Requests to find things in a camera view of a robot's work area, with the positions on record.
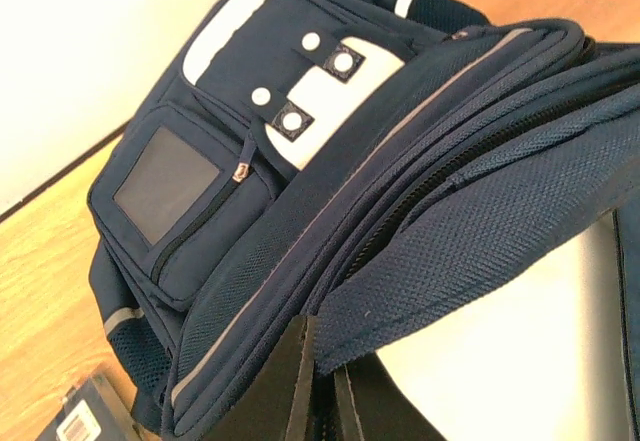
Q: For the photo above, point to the dark blue hardcover book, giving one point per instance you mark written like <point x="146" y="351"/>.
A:
<point x="92" y="411"/>

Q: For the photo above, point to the navy blue student backpack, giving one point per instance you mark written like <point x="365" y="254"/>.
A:
<point x="374" y="164"/>

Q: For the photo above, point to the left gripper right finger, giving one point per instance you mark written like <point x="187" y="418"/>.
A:
<point x="369" y="406"/>

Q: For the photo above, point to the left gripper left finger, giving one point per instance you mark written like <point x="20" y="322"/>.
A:
<point x="277" y="405"/>

